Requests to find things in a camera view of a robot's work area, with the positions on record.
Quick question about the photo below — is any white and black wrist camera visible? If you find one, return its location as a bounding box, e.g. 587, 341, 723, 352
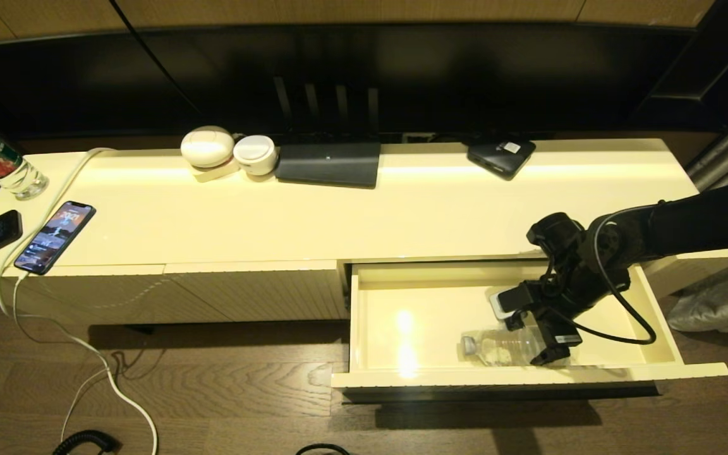
489, 284, 534, 323

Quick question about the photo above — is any white round jar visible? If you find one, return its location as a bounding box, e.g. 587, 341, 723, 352
233, 135, 278, 177

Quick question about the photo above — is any thin white charging cable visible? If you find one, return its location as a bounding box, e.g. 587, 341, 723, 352
13, 272, 112, 443

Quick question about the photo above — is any dark wooden wall frame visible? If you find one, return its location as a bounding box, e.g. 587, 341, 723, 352
629, 0, 728, 133

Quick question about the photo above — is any thick white power cable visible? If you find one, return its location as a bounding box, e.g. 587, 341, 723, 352
0, 147, 159, 455

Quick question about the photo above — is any water bottle with green-red label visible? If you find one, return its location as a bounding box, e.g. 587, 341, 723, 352
0, 109, 49, 200

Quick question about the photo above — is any thin black wall cable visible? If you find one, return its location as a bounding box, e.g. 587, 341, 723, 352
110, 0, 207, 121

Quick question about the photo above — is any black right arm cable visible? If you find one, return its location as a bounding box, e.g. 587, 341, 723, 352
591, 202, 658, 346

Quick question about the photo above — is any black box with white sticker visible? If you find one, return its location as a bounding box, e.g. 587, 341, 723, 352
467, 138, 537, 181

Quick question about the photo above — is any black coiled cable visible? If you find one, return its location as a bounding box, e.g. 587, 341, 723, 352
52, 430, 121, 455

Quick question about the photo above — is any dark grey flat router box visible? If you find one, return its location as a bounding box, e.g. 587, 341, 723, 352
274, 142, 382, 190

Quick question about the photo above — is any clear bottle with grey cap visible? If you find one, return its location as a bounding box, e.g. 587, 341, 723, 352
461, 325, 549, 368

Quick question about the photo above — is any black flat television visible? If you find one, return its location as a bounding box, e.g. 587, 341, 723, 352
0, 24, 693, 141

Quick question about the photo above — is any cream drawer with black handle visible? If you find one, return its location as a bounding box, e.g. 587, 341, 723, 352
332, 260, 728, 405

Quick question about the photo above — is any black smartphone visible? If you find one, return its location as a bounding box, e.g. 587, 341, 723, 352
13, 201, 97, 276

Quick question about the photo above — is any white oval speaker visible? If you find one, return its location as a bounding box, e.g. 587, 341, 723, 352
180, 126, 234, 169

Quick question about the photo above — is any cream ribbed cabinet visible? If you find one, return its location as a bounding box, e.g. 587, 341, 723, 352
0, 138, 728, 328

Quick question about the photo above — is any grey pleated curtain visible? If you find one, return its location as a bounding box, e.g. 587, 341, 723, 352
667, 98, 728, 355

